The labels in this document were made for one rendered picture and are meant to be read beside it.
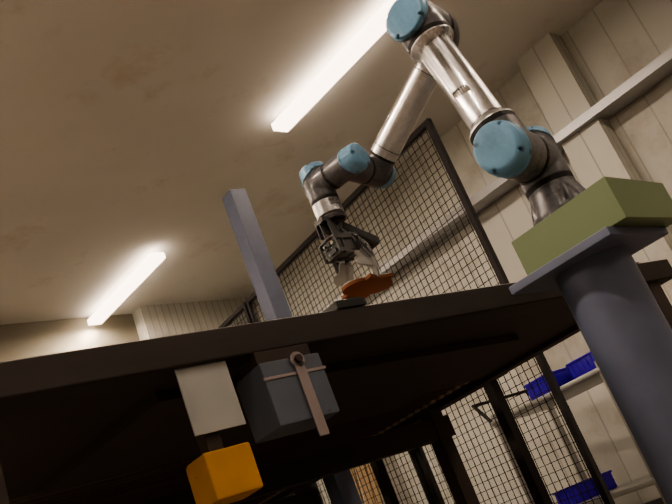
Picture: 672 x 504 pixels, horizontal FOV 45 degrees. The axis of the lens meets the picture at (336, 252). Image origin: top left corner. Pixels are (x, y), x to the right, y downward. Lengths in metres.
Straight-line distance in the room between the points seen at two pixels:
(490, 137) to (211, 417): 0.84
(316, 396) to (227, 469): 0.23
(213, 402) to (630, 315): 0.87
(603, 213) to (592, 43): 4.24
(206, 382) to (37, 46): 3.02
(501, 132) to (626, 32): 4.10
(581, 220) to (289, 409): 0.74
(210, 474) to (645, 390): 0.89
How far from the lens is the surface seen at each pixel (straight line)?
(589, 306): 1.82
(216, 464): 1.39
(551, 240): 1.83
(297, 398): 1.50
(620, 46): 5.87
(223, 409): 1.45
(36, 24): 4.16
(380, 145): 2.17
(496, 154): 1.81
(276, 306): 4.12
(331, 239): 2.05
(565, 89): 5.83
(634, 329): 1.80
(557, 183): 1.90
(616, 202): 1.76
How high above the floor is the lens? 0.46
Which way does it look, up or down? 20 degrees up
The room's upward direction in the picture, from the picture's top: 22 degrees counter-clockwise
